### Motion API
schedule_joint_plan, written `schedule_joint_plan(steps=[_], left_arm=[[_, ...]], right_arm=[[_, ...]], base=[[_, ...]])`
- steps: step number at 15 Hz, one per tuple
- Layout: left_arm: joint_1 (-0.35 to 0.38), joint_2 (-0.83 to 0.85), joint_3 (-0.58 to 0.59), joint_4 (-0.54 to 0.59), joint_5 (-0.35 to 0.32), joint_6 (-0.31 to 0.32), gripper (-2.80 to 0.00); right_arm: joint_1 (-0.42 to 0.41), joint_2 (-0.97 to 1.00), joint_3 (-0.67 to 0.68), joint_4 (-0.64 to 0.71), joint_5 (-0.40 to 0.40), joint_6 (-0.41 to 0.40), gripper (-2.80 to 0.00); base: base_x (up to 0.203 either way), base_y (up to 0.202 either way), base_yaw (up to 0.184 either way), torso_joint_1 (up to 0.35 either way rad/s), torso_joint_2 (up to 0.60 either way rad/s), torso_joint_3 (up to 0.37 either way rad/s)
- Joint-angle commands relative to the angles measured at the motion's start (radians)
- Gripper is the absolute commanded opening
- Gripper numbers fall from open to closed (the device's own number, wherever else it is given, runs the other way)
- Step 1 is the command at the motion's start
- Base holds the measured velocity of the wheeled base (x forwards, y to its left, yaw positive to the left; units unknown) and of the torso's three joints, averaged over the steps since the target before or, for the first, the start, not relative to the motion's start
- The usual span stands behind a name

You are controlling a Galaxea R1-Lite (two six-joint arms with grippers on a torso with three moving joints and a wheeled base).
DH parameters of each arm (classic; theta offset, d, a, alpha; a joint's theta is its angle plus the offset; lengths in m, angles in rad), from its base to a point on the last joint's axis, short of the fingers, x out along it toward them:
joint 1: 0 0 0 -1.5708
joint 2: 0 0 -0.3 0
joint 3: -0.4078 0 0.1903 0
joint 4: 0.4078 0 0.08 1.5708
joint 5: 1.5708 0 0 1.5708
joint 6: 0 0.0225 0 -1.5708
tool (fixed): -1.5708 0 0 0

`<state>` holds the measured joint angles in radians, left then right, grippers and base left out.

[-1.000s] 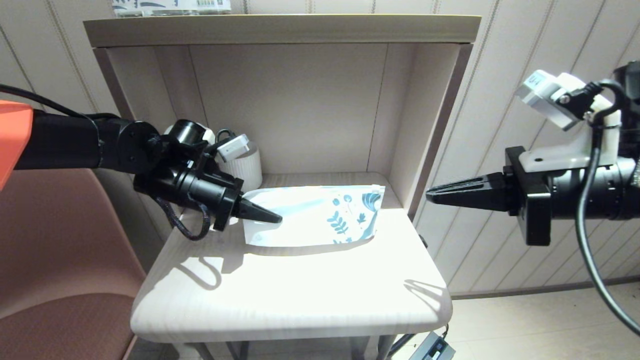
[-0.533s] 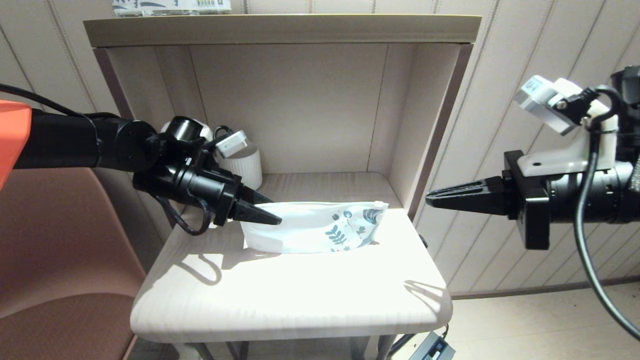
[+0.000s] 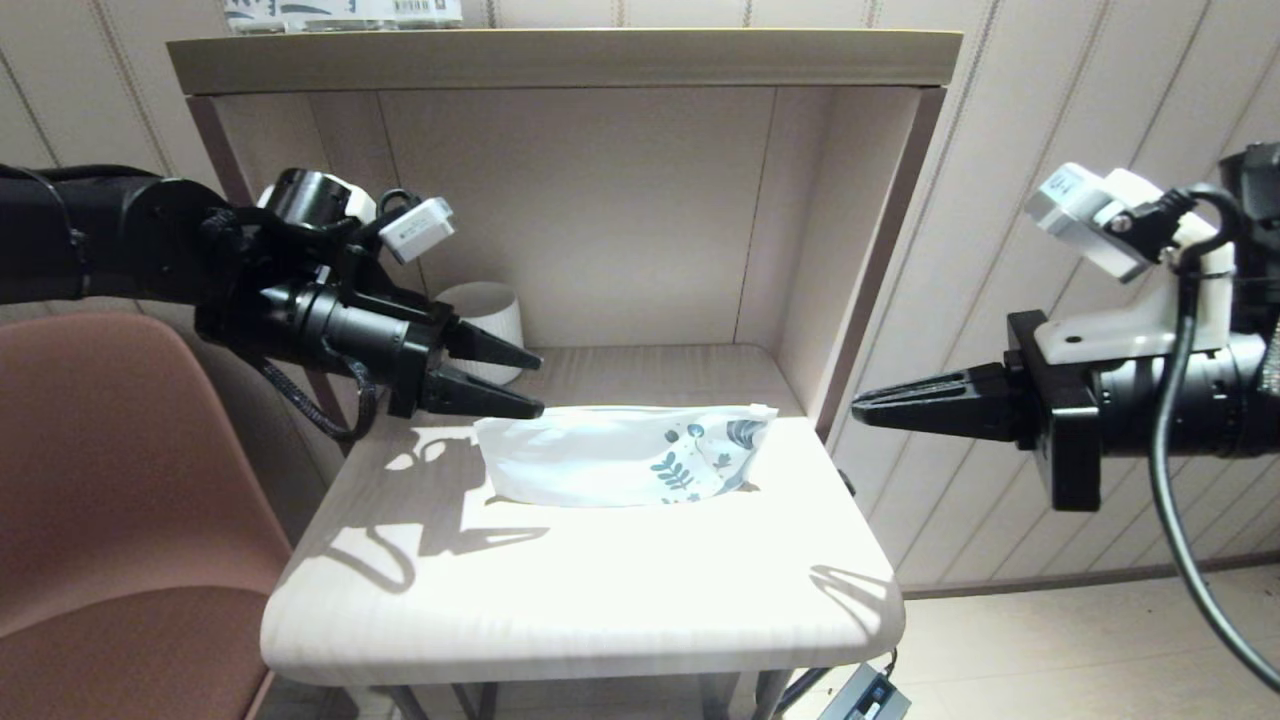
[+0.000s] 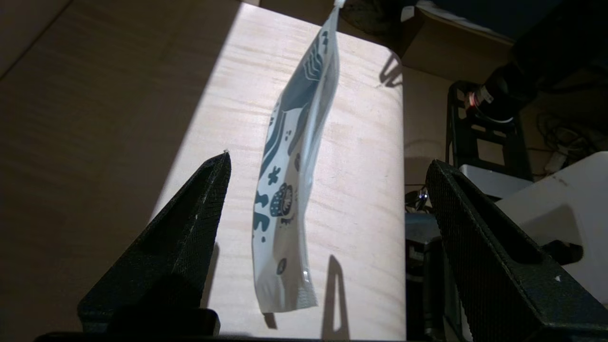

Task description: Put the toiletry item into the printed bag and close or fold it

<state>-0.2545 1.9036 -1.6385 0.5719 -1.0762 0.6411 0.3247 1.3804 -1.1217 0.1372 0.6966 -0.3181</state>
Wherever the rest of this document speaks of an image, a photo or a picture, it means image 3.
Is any white floral plastic bag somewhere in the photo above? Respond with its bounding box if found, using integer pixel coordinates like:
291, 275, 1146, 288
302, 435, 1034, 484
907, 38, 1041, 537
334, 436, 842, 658
472, 403, 780, 509

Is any white ribbed ceramic mug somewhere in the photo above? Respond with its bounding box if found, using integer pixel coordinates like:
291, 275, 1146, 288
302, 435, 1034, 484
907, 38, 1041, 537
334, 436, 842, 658
434, 281, 526, 387

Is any light wooden desk with shelf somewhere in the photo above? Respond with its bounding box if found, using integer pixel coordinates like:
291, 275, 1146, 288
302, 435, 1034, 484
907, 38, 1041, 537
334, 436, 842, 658
167, 28, 967, 720

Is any reddish brown chair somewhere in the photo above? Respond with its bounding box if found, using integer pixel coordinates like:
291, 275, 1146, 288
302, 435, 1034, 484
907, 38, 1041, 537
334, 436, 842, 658
0, 310, 301, 720

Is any patterned package with barcode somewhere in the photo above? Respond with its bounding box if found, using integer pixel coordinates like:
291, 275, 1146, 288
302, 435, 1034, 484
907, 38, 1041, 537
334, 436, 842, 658
224, 0, 465, 31

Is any braided black left arm cable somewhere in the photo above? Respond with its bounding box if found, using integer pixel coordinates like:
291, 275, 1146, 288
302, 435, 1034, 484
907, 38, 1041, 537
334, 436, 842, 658
200, 210, 379, 445

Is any smooth black camera cable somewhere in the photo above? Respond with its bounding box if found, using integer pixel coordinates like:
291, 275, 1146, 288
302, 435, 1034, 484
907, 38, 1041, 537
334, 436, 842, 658
1108, 183, 1280, 694

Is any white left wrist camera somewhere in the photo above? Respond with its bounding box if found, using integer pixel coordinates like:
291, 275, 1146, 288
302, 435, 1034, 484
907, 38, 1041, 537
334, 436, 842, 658
378, 197, 457, 266

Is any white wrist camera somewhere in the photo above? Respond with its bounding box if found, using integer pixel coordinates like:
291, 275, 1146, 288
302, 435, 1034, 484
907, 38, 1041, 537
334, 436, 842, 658
378, 197, 457, 266
1023, 162, 1237, 365

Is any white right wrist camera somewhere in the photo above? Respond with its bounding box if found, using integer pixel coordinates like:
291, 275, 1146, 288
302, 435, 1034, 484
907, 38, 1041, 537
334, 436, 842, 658
1023, 162, 1237, 365

